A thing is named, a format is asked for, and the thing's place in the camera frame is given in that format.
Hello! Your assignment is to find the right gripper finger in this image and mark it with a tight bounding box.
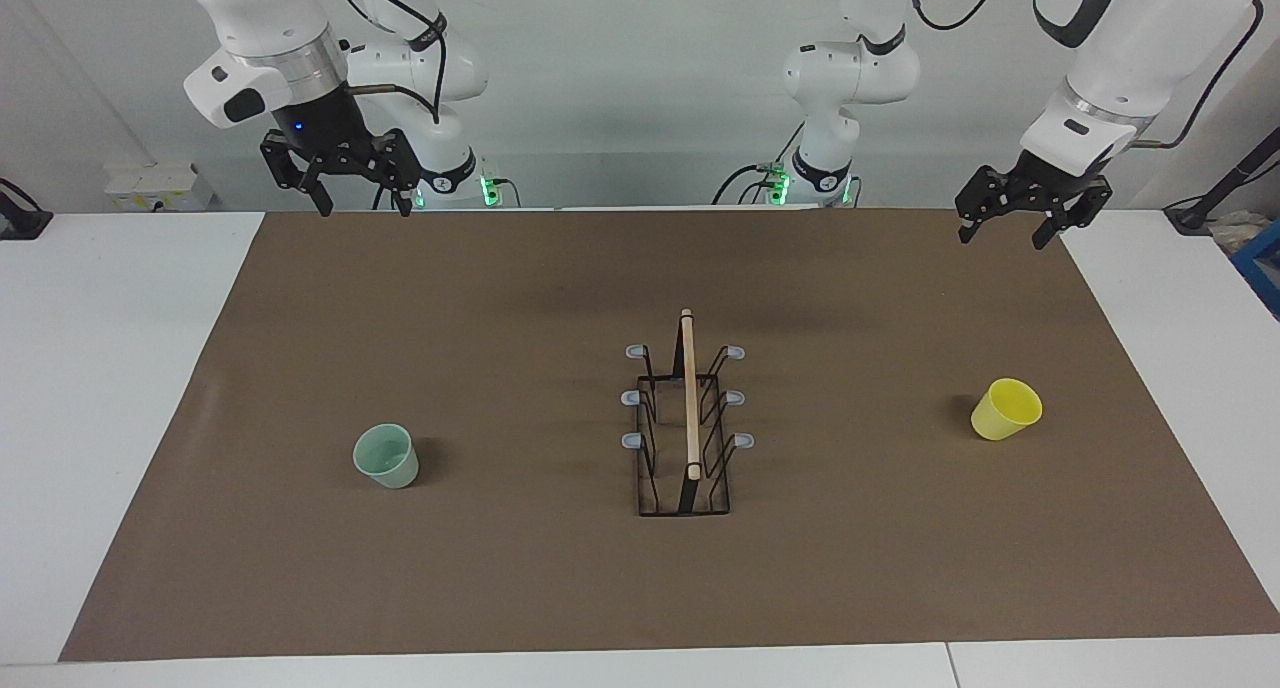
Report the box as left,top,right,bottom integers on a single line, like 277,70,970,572
372,128,419,217
262,133,336,217

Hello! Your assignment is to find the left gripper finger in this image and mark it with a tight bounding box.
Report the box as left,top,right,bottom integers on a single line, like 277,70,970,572
1033,178,1113,251
955,168,1036,244

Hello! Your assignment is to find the yellow plastic cup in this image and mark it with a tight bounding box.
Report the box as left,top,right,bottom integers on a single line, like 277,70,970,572
970,378,1043,442

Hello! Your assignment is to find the pale green plastic cup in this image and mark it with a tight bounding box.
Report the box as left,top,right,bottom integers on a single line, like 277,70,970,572
352,423,420,490

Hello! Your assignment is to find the black stand pole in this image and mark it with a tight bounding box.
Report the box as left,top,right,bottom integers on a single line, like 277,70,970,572
1163,126,1280,235

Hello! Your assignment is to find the white power strip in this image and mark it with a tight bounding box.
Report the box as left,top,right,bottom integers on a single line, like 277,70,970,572
103,161,214,212

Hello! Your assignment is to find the white crumpled bag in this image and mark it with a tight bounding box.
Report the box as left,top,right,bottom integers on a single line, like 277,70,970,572
1208,211,1267,255

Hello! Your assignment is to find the blue box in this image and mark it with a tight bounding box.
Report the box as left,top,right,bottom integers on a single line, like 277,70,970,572
1232,218,1280,319

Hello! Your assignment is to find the brown table mat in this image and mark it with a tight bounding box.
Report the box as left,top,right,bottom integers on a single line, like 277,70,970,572
58,208,1280,662

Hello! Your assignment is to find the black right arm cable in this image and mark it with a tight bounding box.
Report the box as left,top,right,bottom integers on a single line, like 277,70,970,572
328,0,446,124

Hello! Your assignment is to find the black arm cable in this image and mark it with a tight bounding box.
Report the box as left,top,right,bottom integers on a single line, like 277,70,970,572
328,0,446,124
905,0,1266,151

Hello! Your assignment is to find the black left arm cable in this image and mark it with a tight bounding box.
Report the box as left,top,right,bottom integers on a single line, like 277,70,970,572
905,0,1266,151

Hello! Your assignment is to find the black base cable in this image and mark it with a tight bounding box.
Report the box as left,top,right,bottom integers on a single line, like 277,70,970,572
712,123,806,206

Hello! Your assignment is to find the black wire cup rack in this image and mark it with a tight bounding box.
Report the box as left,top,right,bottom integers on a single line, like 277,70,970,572
621,308,756,517

